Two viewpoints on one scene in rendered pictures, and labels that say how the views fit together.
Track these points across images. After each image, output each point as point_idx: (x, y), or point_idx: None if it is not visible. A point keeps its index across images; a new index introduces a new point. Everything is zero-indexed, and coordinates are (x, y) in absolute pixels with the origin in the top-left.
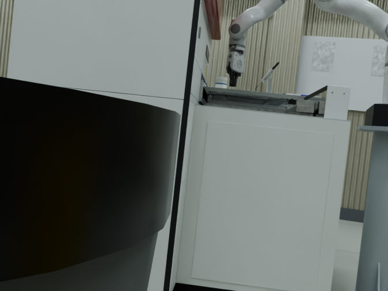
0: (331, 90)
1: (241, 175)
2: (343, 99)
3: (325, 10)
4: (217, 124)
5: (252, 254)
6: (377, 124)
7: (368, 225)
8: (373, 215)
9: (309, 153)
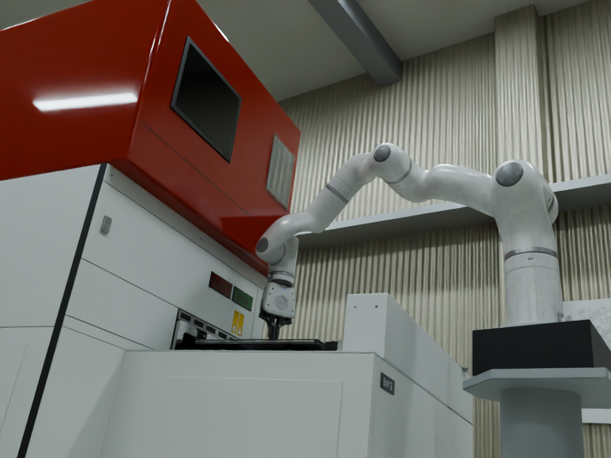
0: (354, 303)
1: None
2: (375, 317)
3: (414, 200)
4: (152, 380)
5: None
6: (482, 371)
7: None
8: None
9: (297, 426)
